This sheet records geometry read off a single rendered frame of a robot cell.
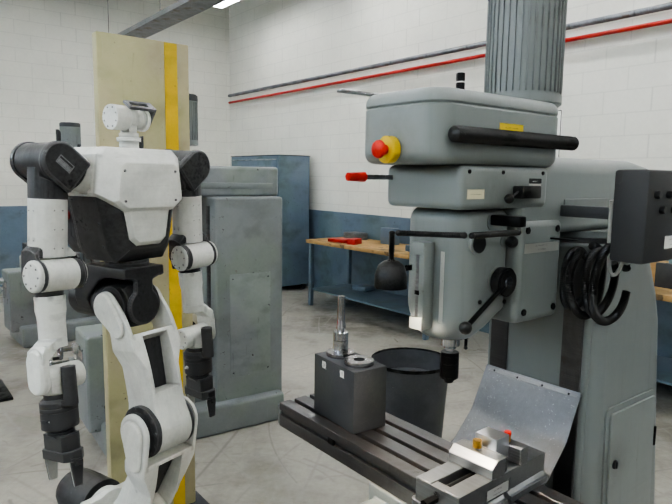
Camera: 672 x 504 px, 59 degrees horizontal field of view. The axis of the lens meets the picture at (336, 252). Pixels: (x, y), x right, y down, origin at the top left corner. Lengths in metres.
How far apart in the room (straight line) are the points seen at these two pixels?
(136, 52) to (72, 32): 7.64
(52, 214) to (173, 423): 0.63
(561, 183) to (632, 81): 4.38
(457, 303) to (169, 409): 0.83
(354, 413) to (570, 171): 0.89
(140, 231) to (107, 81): 1.30
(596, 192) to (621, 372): 0.52
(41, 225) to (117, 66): 1.41
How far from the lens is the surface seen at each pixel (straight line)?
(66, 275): 1.58
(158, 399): 1.71
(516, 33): 1.64
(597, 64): 6.19
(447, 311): 1.43
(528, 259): 1.55
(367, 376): 1.76
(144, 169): 1.65
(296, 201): 8.82
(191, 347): 1.94
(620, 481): 2.02
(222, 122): 11.28
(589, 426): 1.85
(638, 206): 1.48
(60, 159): 1.57
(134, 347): 1.67
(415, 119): 1.29
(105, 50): 2.87
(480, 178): 1.37
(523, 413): 1.87
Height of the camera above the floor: 1.70
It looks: 7 degrees down
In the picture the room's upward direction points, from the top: 1 degrees clockwise
